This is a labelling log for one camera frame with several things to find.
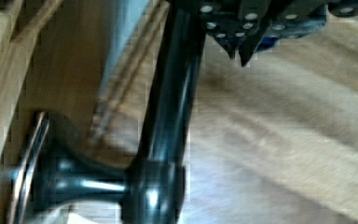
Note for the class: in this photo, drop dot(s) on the black metal drawer handle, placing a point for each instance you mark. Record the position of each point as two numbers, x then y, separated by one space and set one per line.
52 173

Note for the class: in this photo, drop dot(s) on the wooden drawer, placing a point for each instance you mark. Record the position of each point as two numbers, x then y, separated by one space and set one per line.
56 54

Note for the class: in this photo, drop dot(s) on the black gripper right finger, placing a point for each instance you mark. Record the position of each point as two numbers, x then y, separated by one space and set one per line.
271 20

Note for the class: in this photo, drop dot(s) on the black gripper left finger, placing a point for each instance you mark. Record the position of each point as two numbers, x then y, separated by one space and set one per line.
238 26

